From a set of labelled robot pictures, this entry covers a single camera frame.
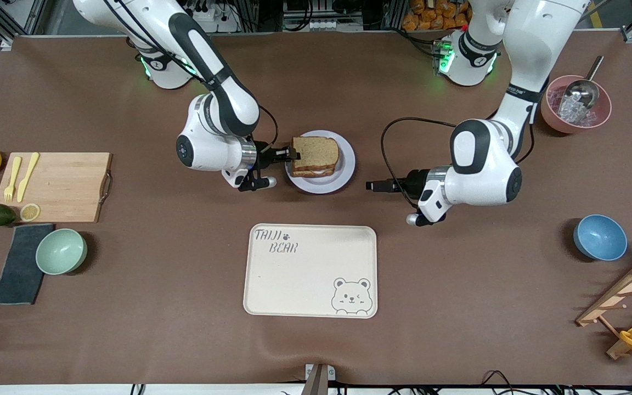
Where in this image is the metal scoop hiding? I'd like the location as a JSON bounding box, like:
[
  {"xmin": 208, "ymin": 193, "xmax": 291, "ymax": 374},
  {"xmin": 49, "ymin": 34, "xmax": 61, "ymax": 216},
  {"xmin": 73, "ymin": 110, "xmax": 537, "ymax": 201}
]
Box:
[{"xmin": 559, "ymin": 55, "xmax": 605, "ymax": 110}]

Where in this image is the wooden cutting board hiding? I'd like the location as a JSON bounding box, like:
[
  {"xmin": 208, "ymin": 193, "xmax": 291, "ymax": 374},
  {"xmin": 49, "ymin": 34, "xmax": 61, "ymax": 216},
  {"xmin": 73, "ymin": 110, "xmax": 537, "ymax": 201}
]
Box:
[{"xmin": 0, "ymin": 152, "xmax": 114, "ymax": 223}]

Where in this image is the cream bear print tray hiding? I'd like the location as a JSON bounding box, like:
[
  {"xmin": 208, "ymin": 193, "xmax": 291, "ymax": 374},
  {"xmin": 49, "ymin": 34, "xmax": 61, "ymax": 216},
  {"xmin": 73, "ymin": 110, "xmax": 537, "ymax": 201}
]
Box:
[{"xmin": 243, "ymin": 224, "xmax": 378, "ymax": 319}]

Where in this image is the yellow plastic fork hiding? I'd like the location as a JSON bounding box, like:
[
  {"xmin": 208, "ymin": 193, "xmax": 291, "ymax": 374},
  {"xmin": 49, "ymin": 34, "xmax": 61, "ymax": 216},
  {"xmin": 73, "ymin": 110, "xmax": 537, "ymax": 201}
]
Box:
[{"xmin": 3, "ymin": 156, "xmax": 22, "ymax": 203}]

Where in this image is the pink bowl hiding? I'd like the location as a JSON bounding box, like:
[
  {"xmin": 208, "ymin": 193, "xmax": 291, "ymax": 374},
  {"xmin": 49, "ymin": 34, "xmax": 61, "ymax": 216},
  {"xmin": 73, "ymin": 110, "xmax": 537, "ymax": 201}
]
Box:
[{"xmin": 540, "ymin": 75, "xmax": 613, "ymax": 134}]

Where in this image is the white power strip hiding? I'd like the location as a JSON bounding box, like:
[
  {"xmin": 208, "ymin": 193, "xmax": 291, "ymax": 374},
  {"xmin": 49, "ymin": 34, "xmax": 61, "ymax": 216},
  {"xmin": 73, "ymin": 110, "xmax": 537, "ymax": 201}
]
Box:
[
  {"xmin": 182, "ymin": 5, "xmax": 240, "ymax": 33},
  {"xmin": 308, "ymin": 19, "xmax": 363, "ymax": 32}
]

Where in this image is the metal table edge bracket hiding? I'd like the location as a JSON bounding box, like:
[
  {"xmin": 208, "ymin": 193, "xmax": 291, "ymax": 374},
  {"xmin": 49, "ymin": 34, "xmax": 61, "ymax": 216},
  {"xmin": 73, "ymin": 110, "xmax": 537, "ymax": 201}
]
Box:
[{"xmin": 301, "ymin": 363, "xmax": 336, "ymax": 395}]

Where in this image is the orange snack pile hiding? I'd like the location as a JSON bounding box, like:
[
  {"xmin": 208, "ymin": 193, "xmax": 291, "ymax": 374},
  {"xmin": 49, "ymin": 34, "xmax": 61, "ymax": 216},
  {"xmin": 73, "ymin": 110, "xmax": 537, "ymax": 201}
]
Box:
[{"xmin": 402, "ymin": 0, "xmax": 470, "ymax": 32}]

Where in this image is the brown table mat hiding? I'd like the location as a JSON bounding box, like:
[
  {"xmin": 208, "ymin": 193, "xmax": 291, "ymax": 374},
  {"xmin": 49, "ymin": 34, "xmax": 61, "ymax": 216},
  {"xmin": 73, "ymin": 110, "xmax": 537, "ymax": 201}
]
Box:
[{"xmin": 0, "ymin": 30, "xmax": 632, "ymax": 387}]

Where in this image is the blue bowl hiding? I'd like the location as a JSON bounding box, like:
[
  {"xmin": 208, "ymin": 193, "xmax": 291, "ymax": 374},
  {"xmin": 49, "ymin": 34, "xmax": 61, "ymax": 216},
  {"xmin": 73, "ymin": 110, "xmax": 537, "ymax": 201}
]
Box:
[{"xmin": 573, "ymin": 214, "xmax": 628, "ymax": 262}]

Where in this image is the mint green bowl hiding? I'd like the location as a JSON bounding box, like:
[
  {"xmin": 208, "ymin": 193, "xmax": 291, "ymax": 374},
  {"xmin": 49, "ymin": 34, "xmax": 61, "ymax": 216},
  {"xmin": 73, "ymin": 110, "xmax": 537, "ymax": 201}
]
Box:
[{"xmin": 35, "ymin": 228, "xmax": 88, "ymax": 275}]

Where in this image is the yellow plastic knife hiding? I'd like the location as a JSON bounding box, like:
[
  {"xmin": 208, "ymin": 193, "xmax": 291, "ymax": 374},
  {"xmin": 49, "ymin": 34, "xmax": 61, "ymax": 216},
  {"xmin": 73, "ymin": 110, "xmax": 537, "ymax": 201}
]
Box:
[{"xmin": 17, "ymin": 153, "xmax": 40, "ymax": 202}]

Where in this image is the wooden rack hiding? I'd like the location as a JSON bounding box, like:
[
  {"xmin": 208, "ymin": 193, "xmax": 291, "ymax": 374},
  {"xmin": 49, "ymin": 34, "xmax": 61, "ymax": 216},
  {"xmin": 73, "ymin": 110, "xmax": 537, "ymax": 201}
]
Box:
[{"xmin": 575, "ymin": 253, "xmax": 632, "ymax": 360}]

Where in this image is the dark grey cloth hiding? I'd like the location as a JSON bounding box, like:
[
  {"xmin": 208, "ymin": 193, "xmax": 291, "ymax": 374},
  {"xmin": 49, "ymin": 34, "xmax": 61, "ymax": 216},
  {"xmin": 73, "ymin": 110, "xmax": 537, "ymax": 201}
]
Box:
[{"xmin": 0, "ymin": 223, "xmax": 55, "ymax": 306}]

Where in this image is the round pale lavender plate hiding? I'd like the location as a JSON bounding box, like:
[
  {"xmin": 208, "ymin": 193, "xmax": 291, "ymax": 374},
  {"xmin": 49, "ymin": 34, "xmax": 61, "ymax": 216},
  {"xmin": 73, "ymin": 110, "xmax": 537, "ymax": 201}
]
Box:
[{"xmin": 285, "ymin": 130, "xmax": 356, "ymax": 194}]

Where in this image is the plain brown bread slice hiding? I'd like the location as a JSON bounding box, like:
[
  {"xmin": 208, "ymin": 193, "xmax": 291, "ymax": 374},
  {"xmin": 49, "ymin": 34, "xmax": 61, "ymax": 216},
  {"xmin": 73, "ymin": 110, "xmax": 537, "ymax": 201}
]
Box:
[{"xmin": 291, "ymin": 136, "xmax": 340, "ymax": 171}]

